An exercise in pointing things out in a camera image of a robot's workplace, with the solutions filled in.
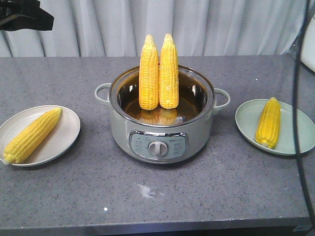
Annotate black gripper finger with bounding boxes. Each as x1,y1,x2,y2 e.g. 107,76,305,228
0,0,54,31

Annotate light green plate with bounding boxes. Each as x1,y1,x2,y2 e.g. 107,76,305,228
234,98,315,156

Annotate cream white plate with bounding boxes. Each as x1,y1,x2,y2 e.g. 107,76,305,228
0,105,81,167

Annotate yellow corn cob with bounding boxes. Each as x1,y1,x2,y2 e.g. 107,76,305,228
159,33,179,109
255,97,281,149
3,107,62,164
139,34,159,111

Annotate green electric cooking pot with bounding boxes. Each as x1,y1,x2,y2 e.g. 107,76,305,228
95,66,231,164

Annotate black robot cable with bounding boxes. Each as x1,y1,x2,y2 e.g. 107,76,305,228
292,0,315,236

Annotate grey curtain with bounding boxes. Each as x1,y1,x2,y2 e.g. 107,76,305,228
0,0,306,57

